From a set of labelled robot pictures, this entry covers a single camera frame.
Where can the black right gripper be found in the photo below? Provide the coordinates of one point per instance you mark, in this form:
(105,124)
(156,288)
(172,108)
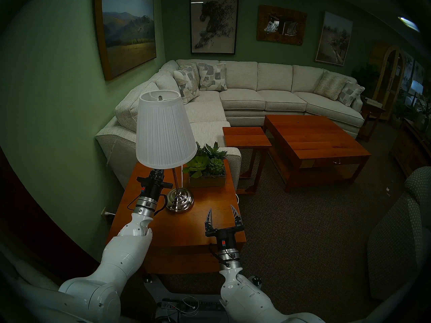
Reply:
(225,239)

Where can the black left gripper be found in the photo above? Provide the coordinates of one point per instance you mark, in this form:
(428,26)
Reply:
(152,187)

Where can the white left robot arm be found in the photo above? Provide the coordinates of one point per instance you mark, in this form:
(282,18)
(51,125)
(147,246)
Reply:
(121,255)

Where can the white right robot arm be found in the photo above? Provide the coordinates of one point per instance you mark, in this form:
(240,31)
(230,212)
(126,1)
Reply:
(249,298)

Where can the white shade chrome table lamp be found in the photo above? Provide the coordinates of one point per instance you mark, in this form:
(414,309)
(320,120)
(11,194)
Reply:
(165,130)

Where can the background white shade lamp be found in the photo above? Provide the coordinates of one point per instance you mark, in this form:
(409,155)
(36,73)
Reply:
(416,89)

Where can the cherry wood end table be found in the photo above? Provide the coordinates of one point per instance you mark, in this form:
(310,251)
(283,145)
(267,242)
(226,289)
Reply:
(188,231)

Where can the succulent plants in wooden box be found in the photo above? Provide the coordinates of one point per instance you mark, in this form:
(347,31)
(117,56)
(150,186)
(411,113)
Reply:
(207,171)

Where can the sofa hang tag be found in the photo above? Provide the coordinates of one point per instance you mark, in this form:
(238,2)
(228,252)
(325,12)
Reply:
(109,154)

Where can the small cherry wood side table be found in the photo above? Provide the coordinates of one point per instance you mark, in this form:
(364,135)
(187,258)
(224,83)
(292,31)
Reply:
(247,139)

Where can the black power strip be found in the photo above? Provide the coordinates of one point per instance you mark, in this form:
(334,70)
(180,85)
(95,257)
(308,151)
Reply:
(192,304)

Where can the robot mobile base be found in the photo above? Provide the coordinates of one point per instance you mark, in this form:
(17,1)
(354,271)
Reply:
(168,293)

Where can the large patchwork throw pillow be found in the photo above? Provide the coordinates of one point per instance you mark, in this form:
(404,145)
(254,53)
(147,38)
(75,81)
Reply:
(186,85)

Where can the striped beige throw pillow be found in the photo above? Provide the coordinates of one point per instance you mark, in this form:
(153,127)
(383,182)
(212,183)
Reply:
(330,85)
(195,70)

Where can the square patchwork throw pillow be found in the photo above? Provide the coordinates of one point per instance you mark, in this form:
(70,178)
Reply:
(212,76)

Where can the large cherry wood coffee table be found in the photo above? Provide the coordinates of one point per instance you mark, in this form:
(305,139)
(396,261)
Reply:
(313,140)

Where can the cream sectional sofa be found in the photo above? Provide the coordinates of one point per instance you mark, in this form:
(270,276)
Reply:
(249,90)

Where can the framed mountain landscape painting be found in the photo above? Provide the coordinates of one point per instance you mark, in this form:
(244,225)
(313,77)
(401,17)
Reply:
(129,29)

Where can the black framed horse artwork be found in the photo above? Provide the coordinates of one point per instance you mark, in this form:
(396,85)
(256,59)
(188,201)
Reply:
(213,23)

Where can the green patterned armchair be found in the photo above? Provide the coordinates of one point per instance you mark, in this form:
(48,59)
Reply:
(400,235)

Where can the small patchwork throw pillow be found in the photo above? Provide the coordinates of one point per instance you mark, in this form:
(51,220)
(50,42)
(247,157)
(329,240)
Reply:
(350,94)

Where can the dark wood end table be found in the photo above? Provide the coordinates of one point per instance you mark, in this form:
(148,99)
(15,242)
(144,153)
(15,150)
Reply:
(370,115)

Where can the rustic wood framed mirror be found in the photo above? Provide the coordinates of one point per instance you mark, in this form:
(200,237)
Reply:
(282,24)

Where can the dark wooden dresser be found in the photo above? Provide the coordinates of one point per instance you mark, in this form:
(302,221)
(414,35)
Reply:
(410,147)

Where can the dark leafy floor plant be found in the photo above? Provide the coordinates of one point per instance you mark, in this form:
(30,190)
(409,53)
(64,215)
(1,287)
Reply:
(366,77)

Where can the framed tree landscape painting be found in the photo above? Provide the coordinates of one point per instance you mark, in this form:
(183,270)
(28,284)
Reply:
(334,39)

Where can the arched wooden display cabinet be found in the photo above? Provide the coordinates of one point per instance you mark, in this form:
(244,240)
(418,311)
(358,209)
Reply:
(387,78)

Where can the ceiling light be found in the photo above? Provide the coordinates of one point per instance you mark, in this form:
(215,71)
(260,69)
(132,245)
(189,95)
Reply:
(409,23)

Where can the white wall outlet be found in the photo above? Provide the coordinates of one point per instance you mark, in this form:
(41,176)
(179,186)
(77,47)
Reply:
(107,215)

